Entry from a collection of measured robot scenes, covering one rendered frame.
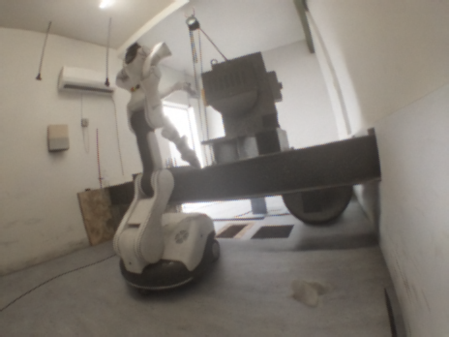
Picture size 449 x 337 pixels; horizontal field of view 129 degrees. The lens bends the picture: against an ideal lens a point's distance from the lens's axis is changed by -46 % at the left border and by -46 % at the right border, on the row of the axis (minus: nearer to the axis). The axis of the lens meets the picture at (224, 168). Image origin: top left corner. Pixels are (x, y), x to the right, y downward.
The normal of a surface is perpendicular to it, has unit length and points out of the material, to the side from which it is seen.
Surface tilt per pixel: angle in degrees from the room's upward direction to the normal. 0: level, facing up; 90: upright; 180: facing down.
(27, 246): 90
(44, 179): 90
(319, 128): 90
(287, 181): 90
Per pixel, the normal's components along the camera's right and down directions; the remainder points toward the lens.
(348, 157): -0.49, 0.11
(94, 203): 0.85, -0.15
